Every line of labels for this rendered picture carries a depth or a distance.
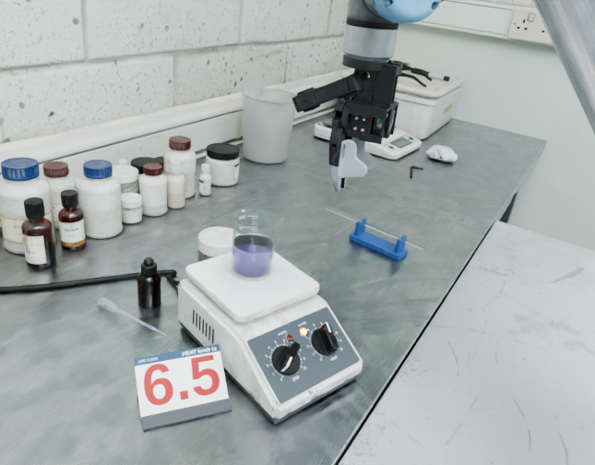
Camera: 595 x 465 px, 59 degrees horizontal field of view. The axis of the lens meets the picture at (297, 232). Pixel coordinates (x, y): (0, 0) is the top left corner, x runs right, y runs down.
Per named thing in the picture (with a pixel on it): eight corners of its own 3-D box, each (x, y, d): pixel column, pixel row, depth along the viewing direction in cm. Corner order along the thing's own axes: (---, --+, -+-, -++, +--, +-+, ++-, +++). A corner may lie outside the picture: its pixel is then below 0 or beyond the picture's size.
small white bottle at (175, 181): (178, 210, 94) (178, 165, 90) (162, 206, 95) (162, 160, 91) (188, 204, 97) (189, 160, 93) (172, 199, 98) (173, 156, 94)
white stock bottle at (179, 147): (180, 184, 105) (180, 132, 100) (201, 194, 102) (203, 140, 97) (156, 192, 100) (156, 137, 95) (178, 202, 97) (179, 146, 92)
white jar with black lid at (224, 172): (208, 187, 105) (210, 153, 102) (202, 174, 110) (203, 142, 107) (242, 186, 107) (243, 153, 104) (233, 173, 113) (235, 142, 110)
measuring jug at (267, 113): (228, 142, 132) (231, 82, 125) (276, 142, 136) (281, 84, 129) (246, 169, 116) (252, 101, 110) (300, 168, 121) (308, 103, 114)
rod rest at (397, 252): (408, 255, 89) (411, 236, 87) (398, 261, 87) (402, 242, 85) (358, 233, 94) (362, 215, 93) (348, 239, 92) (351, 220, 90)
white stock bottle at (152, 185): (169, 216, 92) (169, 170, 88) (141, 218, 90) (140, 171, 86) (164, 205, 96) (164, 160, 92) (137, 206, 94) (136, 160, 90)
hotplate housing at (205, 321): (362, 379, 61) (374, 324, 57) (274, 431, 53) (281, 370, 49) (250, 287, 75) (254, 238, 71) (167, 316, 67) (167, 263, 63)
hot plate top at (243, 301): (323, 292, 62) (324, 285, 61) (239, 326, 54) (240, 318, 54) (262, 248, 69) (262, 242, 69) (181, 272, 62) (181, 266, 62)
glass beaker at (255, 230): (232, 287, 59) (237, 224, 56) (224, 263, 64) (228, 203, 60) (283, 283, 61) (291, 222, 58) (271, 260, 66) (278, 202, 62)
